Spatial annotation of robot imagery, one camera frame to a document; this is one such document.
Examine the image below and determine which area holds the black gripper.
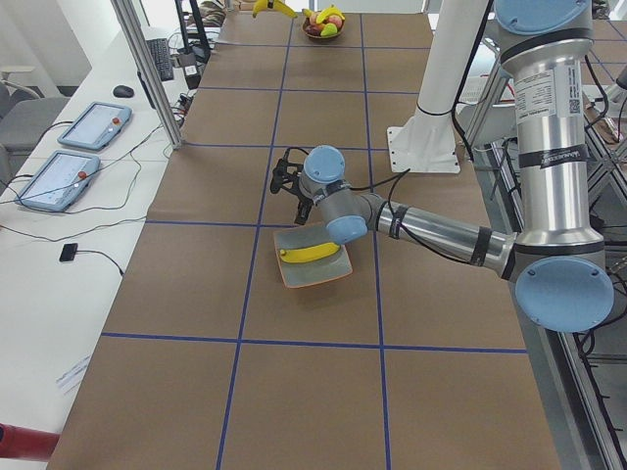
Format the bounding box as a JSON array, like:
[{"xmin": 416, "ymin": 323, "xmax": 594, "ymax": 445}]
[{"xmin": 293, "ymin": 183, "xmax": 314, "ymax": 225}]

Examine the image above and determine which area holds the black computer mouse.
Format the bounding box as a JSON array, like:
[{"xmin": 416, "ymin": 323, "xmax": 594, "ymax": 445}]
[{"xmin": 112, "ymin": 85, "xmax": 135, "ymax": 99}]

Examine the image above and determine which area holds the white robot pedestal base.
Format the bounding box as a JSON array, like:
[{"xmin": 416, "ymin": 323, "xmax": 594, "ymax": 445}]
[{"xmin": 387, "ymin": 0, "xmax": 492, "ymax": 174}]

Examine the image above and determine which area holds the black keyboard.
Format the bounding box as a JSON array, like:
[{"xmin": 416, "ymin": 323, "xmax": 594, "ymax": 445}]
[{"xmin": 146, "ymin": 38, "xmax": 174, "ymax": 81}]

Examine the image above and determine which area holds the lower teach pendant tablet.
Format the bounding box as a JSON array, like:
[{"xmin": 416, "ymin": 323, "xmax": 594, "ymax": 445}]
[{"xmin": 14, "ymin": 150, "xmax": 101, "ymax": 212}]

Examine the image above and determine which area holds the wicker fruit basket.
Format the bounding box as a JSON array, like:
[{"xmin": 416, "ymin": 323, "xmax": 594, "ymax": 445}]
[{"xmin": 301, "ymin": 20, "xmax": 343, "ymax": 42}]

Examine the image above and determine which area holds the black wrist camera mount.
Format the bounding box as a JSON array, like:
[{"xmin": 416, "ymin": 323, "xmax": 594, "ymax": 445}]
[{"xmin": 269, "ymin": 147, "xmax": 308, "ymax": 196}]

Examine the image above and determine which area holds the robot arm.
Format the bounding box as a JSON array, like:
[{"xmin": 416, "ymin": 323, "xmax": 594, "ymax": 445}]
[{"xmin": 295, "ymin": 1, "xmax": 614, "ymax": 333}]

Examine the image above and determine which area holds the aluminium frame post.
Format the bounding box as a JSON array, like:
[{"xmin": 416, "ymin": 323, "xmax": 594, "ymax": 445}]
[{"xmin": 111, "ymin": 0, "xmax": 182, "ymax": 150}]

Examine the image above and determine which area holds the upper teach pendant tablet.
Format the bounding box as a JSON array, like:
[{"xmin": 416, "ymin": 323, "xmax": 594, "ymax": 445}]
[{"xmin": 57, "ymin": 102, "xmax": 132, "ymax": 151}]

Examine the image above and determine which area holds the small black box device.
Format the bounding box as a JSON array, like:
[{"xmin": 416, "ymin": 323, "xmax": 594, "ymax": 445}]
[{"xmin": 59, "ymin": 243, "xmax": 78, "ymax": 262}]

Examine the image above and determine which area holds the teach pendant tablet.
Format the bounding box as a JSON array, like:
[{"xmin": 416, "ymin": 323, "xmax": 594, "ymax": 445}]
[
  {"xmin": 14, "ymin": 150, "xmax": 101, "ymax": 212},
  {"xmin": 57, "ymin": 102, "xmax": 132, "ymax": 151}
]

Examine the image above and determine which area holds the grey square plate orange rim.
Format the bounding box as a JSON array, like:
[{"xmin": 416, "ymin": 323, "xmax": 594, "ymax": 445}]
[{"xmin": 273, "ymin": 222, "xmax": 353, "ymax": 288}]

